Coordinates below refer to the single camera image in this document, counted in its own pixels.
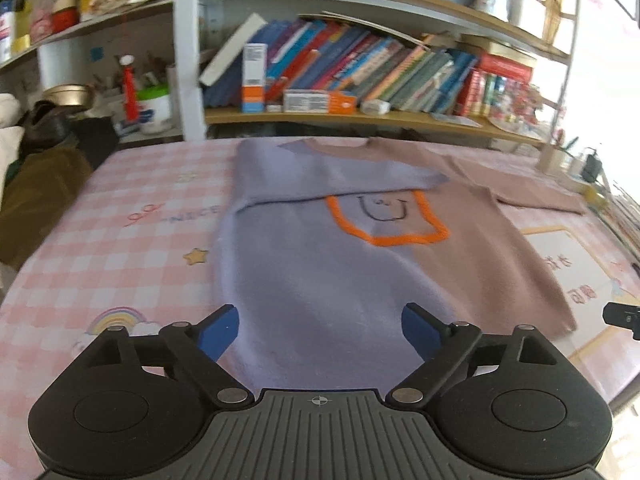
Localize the white lotion bottle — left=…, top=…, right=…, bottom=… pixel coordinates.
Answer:
left=0, top=0, right=16, bottom=63

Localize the purple and pink knit sweater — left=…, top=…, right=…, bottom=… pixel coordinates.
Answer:
left=212, top=137, right=586, bottom=396

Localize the black bag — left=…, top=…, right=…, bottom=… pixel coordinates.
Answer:
left=20, top=100, right=121, bottom=171

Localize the thick leaning white book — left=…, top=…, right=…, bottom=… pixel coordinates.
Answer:
left=200, top=12, right=268, bottom=88

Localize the light blue paper card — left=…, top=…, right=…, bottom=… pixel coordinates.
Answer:
left=435, top=112, right=483, bottom=128

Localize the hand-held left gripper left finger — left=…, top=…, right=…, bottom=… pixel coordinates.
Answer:
left=74, top=304, right=254, bottom=408

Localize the flat orange and white box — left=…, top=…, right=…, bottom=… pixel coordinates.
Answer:
left=283, top=89, right=358, bottom=115

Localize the white and wooden bookshelf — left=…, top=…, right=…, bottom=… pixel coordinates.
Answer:
left=0, top=0, right=586, bottom=148

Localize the brown cloth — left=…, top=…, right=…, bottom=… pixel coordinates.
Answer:
left=0, top=150, right=93, bottom=271

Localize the red spray bottle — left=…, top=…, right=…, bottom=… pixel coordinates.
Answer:
left=119, top=55, right=141, bottom=123

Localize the gold round tin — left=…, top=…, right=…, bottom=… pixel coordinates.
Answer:
left=42, top=85, right=96, bottom=108

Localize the black power adapter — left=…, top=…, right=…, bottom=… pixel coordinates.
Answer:
left=580, top=147, right=603, bottom=183

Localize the thin white booklet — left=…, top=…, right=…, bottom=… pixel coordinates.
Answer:
left=297, top=11, right=436, bottom=51

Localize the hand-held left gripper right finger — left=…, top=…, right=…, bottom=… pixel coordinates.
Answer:
left=384, top=302, right=571, bottom=406

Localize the colourful flower ornament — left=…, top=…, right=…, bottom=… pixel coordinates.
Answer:
left=487, top=82, right=546, bottom=131

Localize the pink checkered cartoon table mat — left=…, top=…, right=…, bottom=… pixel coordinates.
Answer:
left=0, top=137, right=640, bottom=480

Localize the red container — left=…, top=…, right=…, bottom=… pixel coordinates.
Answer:
left=52, top=0, right=81, bottom=33

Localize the beige book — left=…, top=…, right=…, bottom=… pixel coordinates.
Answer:
left=457, top=34, right=536, bottom=63

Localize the red thick book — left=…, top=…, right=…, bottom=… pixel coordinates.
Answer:
left=477, top=52, right=537, bottom=85

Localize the white tub with green lid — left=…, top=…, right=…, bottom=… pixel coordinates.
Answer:
left=136, top=85, right=173, bottom=133

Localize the row of colourful books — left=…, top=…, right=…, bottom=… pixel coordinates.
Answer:
left=202, top=17, right=533, bottom=118

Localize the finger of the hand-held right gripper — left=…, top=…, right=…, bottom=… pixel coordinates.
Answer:
left=602, top=301, right=640, bottom=341

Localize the tall white and orange box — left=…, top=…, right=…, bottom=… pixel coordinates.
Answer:
left=241, top=43, right=268, bottom=113

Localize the bunch of pens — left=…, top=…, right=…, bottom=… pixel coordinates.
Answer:
left=142, top=57, right=168, bottom=88

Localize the cream cloth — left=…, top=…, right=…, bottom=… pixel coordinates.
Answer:
left=0, top=92, right=26, bottom=186

